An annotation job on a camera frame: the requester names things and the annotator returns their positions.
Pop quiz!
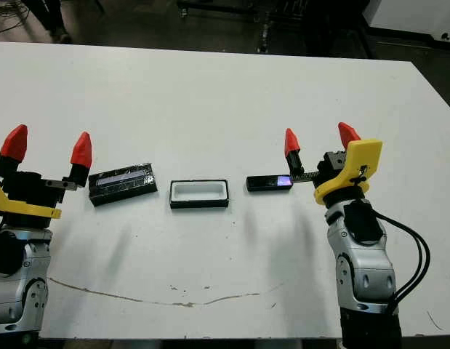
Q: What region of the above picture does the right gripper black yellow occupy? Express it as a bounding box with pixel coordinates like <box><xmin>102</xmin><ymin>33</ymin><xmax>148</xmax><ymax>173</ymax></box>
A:
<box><xmin>284</xmin><ymin>122</ymin><xmax>384</xmax><ymax>207</ymax></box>

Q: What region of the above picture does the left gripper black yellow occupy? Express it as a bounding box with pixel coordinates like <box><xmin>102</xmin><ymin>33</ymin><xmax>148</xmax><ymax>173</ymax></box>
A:
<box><xmin>0</xmin><ymin>124</ymin><xmax>93</xmax><ymax>229</ymax></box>

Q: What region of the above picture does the black box lid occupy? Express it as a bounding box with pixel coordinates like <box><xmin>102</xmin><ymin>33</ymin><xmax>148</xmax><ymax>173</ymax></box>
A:
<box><xmin>88</xmin><ymin>162</ymin><xmax>158</xmax><ymax>207</ymax></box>

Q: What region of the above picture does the black box with white insert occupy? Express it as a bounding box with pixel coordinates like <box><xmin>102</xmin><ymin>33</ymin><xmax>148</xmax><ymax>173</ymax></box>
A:
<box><xmin>169</xmin><ymin>177</ymin><xmax>230</xmax><ymax>210</ymax></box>

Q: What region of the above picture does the white cabinet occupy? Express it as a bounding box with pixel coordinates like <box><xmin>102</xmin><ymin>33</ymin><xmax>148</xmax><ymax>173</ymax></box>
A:
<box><xmin>362</xmin><ymin>0</ymin><xmax>450</xmax><ymax>41</ymax></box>

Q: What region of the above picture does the black wheeled equipment frame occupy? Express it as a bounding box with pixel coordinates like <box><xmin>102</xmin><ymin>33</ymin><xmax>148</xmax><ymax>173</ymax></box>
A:
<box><xmin>177</xmin><ymin>0</ymin><xmax>309</xmax><ymax>55</ymax></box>

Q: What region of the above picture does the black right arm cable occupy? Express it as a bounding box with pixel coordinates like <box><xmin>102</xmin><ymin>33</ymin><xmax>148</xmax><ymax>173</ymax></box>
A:
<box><xmin>373</xmin><ymin>212</ymin><xmax>431</xmax><ymax>313</ymax></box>

